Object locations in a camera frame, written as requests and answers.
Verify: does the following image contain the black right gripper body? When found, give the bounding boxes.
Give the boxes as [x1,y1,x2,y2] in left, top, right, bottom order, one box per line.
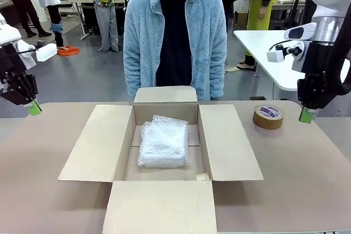
[297,41,347,110]

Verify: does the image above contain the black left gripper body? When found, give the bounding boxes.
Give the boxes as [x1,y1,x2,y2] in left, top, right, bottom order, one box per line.
[0,45,38,106]

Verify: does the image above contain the bubble wrap bundle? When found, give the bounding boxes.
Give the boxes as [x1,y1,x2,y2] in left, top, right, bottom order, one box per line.
[137,113,191,169]

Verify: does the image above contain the large cardboard box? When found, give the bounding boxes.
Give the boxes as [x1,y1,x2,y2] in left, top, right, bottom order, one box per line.
[57,85,264,234]

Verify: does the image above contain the person's left forearm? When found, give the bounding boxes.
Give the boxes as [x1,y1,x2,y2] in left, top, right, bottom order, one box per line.
[210,47,228,101]

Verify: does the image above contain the person's right forearm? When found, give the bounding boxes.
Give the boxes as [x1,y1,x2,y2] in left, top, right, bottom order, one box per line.
[123,47,144,98]

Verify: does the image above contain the brown packing tape roll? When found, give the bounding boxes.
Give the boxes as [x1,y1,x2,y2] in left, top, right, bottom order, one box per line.
[252,105,285,130]

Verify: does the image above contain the orange cloth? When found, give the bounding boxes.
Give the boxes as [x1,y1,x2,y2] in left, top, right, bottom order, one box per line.
[54,45,81,58]

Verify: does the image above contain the white rounded table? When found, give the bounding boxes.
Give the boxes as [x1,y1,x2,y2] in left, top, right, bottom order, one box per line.
[233,30,351,92]

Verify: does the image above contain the black tripod pole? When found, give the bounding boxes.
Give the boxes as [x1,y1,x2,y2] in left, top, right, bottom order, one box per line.
[286,0,308,31]

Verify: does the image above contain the small brown carton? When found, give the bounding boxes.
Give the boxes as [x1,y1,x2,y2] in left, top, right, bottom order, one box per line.
[234,10,249,28]

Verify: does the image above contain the person in blue fleece jacket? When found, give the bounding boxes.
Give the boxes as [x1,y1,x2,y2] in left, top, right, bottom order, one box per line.
[122,0,228,102]

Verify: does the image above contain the white cube wrist camera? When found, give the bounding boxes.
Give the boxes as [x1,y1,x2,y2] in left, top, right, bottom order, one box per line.
[35,43,58,62]
[267,49,285,64]

